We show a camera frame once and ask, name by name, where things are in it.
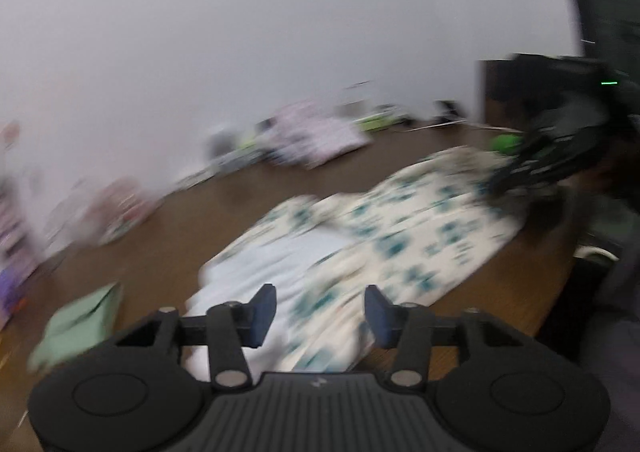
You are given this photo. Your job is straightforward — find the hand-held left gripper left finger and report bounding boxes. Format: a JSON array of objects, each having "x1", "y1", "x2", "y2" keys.
[{"x1": 116, "y1": 283, "x2": 277, "y2": 390}]

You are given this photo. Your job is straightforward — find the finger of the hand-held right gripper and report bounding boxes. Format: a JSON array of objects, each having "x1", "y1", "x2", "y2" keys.
[{"x1": 487, "y1": 142, "x2": 566, "y2": 200}]

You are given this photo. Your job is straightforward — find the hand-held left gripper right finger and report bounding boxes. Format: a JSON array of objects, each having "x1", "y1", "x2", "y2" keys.
[{"x1": 364, "y1": 284, "x2": 523, "y2": 390}]

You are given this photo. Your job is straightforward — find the cream teal-flowered pants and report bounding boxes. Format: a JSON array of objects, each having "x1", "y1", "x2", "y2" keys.
[{"x1": 185, "y1": 146, "x2": 527, "y2": 383}]

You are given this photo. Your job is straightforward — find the pink floral ruffled garment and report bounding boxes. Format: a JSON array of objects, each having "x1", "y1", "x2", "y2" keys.
[{"x1": 260, "y1": 101, "x2": 372, "y2": 169}]

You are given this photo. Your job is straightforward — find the wooden chair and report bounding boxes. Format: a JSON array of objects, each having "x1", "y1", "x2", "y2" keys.
[{"x1": 475, "y1": 58, "x2": 536, "y2": 129}]

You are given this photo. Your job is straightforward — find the light green gadget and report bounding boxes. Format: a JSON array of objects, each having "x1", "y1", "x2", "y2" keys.
[{"x1": 357, "y1": 109, "x2": 401, "y2": 133}]

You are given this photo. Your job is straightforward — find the clear plastic snack bag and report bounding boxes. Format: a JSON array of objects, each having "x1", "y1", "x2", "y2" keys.
[{"x1": 92, "y1": 176, "x2": 166, "y2": 247}]

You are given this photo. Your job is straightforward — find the white astronaut speaker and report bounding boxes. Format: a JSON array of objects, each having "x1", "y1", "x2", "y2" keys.
[{"x1": 207, "y1": 124, "x2": 241, "y2": 158}]

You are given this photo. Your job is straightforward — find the mint green folded pouch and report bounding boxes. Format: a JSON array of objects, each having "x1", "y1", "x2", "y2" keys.
[{"x1": 27, "y1": 282, "x2": 124, "y2": 376}]

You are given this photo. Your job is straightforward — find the person's body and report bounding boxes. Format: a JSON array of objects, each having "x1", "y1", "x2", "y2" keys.
[{"x1": 575, "y1": 192, "x2": 640, "y2": 452}]

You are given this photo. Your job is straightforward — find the crochet-covered vase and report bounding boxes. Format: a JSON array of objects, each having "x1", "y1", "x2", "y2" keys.
[{"x1": 0, "y1": 172, "x2": 41, "y2": 283}]

